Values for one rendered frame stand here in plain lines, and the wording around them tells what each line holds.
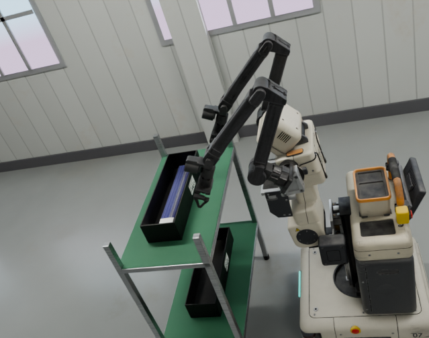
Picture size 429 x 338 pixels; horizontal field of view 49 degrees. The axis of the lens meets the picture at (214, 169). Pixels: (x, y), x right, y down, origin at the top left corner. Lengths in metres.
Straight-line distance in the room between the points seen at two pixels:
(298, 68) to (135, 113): 1.64
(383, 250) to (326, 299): 0.58
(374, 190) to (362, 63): 2.11
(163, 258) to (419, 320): 1.27
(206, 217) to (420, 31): 2.56
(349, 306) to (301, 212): 0.63
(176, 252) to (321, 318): 0.87
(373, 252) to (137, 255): 1.06
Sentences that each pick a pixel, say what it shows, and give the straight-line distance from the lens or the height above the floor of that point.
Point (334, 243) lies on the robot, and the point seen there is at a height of 0.75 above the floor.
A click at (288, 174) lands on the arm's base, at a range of 1.94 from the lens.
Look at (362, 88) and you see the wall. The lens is 4.33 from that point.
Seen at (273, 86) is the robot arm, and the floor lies 1.60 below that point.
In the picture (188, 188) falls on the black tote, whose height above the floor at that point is 1.03.
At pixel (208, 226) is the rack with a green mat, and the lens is 2.22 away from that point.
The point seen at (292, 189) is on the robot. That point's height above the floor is 1.14.
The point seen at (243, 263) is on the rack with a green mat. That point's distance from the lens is 2.84.
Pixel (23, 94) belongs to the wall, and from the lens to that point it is 5.16.
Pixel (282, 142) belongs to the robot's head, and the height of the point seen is 1.29.
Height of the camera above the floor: 2.38
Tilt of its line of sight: 34 degrees down
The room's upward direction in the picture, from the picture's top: 19 degrees counter-clockwise
